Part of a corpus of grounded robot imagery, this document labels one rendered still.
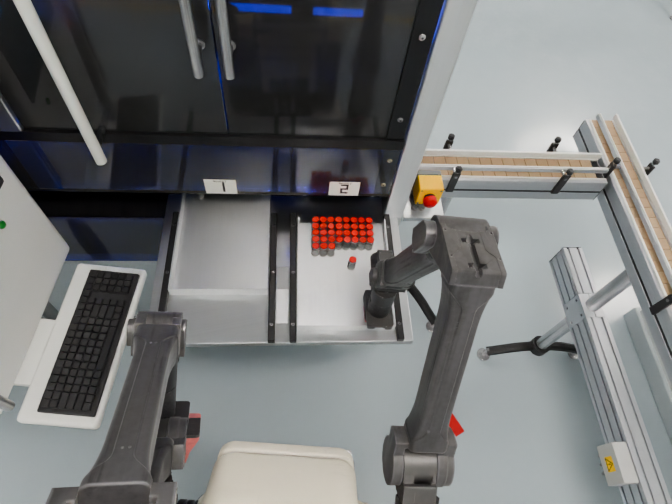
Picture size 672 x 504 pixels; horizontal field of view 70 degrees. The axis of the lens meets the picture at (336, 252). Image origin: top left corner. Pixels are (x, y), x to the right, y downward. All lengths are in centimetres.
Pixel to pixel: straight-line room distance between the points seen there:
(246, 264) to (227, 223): 15
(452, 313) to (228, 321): 77
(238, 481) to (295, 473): 8
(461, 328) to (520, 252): 204
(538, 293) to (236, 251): 167
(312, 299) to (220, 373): 95
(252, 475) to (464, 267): 40
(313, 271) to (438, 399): 71
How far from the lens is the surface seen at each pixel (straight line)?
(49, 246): 152
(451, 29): 106
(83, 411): 140
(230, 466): 75
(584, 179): 178
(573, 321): 205
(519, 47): 395
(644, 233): 176
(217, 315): 133
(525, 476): 231
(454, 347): 70
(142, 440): 57
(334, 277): 137
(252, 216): 147
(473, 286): 66
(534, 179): 169
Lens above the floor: 209
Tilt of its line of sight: 59 degrees down
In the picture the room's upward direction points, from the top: 9 degrees clockwise
